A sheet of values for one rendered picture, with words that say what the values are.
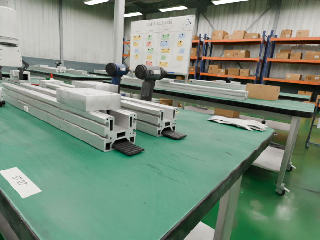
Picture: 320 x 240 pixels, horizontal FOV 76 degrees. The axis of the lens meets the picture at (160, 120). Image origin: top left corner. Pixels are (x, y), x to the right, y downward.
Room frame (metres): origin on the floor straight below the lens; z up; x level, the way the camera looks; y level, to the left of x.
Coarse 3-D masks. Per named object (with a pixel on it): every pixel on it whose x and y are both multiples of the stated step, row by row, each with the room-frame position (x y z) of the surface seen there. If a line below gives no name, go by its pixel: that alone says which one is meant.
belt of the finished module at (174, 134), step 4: (164, 128) 0.67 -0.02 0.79; (164, 132) 0.62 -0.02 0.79; (168, 132) 0.62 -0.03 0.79; (172, 132) 0.63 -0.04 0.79; (176, 132) 0.63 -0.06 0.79; (168, 136) 0.60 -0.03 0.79; (172, 136) 0.59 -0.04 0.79; (176, 136) 0.59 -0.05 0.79; (180, 136) 0.59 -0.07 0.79; (184, 136) 0.61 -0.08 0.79
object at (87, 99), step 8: (56, 88) 0.58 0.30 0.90; (64, 88) 0.60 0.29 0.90; (72, 88) 0.62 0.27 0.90; (80, 88) 0.64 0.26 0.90; (88, 88) 0.66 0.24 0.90; (56, 96) 0.58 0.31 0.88; (64, 96) 0.55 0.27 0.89; (72, 96) 0.53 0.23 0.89; (80, 96) 0.50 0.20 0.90; (88, 96) 0.49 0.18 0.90; (96, 96) 0.51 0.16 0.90; (104, 96) 0.53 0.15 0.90; (112, 96) 0.55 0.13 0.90; (120, 96) 0.57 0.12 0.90; (72, 104) 0.53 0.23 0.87; (80, 104) 0.50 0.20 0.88; (88, 104) 0.49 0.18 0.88; (96, 104) 0.51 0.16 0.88; (104, 104) 0.53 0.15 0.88; (112, 104) 0.55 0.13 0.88; (120, 104) 0.57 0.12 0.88; (104, 112) 0.55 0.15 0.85
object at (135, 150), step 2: (134, 148) 0.47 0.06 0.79; (136, 148) 0.47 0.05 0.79; (138, 148) 0.47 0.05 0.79; (140, 148) 0.48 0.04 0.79; (142, 148) 0.47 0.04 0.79; (128, 150) 0.45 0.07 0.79; (130, 150) 0.45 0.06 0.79; (132, 150) 0.45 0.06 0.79; (134, 150) 0.45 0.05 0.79; (136, 150) 0.45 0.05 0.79; (138, 150) 0.46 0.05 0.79; (140, 150) 0.46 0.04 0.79; (142, 150) 0.46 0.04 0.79; (124, 152) 0.44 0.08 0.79; (126, 152) 0.44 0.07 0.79; (128, 152) 0.44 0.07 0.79; (130, 152) 0.44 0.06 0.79; (132, 152) 0.44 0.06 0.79; (134, 152) 0.45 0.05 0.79; (136, 152) 0.45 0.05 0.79; (128, 154) 0.43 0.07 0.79; (130, 154) 0.43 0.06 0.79; (132, 154) 0.44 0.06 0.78
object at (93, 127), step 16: (16, 96) 0.82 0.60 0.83; (32, 96) 0.71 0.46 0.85; (48, 96) 0.67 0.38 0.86; (32, 112) 0.72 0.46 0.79; (48, 112) 0.66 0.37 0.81; (64, 112) 0.56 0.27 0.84; (80, 112) 0.51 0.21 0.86; (96, 112) 0.49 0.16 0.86; (112, 112) 0.54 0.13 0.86; (128, 112) 0.52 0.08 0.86; (64, 128) 0.57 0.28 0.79; (80, 128) 0.53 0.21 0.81; (96, 128) 0.47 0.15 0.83; (112, 128) 0.46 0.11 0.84; (128, 128) 0.50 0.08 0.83; (96, 144) 0.47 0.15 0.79
